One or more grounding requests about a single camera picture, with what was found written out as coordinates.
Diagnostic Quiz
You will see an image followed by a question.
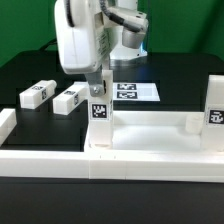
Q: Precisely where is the white fiducial marker sheet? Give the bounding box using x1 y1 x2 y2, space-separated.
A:
113 83 160 102

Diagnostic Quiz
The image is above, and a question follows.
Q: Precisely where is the white U-shaped fence frame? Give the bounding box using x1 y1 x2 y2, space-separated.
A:
0 107 224 184

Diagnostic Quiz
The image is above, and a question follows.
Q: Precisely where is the white desk top tray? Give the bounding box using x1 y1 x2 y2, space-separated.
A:
83 110 224 155

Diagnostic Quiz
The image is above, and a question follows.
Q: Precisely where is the black cable with connector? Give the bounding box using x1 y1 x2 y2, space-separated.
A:
39 37 58 52

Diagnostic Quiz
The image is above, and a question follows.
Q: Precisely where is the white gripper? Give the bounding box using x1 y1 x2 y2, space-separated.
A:
54 0 111 97

